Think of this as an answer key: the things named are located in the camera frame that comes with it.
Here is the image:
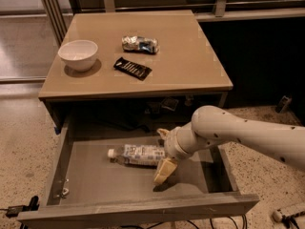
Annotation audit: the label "white power strip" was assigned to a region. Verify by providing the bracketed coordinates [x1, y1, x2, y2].
[273, 202, 305, 222]

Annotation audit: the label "white ceramic bowl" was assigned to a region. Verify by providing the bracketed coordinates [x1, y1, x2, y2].
[58, 40, 98, 72]

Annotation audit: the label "black floor cables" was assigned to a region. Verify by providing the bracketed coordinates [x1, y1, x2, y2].
[120, 214, 249, 229]

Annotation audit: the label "black snack packet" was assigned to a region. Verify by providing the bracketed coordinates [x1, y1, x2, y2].
[113, 57, 152, 81]

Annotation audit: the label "small black floor device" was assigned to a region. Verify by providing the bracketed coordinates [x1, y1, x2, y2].
[275, 95, 292, 114]

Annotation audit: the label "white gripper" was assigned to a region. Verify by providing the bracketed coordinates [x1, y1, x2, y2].
[153, 127, 188, 185]

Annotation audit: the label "grey wooden cabinet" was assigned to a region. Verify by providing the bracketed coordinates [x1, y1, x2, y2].
[39, 10, 233, 128]

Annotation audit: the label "open grey top drawer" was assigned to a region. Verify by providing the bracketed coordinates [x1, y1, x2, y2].
[18, 114, 259, 229]

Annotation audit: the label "metal window railing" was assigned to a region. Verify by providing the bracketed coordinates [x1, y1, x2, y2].
[42, 0, 305, 42]

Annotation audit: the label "crumpled silver snack bag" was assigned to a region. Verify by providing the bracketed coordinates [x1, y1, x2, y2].
[122, 35, 159, 54]

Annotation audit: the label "black power adapter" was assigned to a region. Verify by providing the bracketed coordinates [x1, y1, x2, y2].
[6, 196, 39, 218]

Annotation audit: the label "blue label plastic bottle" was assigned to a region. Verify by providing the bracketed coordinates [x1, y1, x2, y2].
[108, 144, 165, 166]

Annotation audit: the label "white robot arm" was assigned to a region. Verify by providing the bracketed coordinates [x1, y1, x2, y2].
[153, 106, 305, 185]

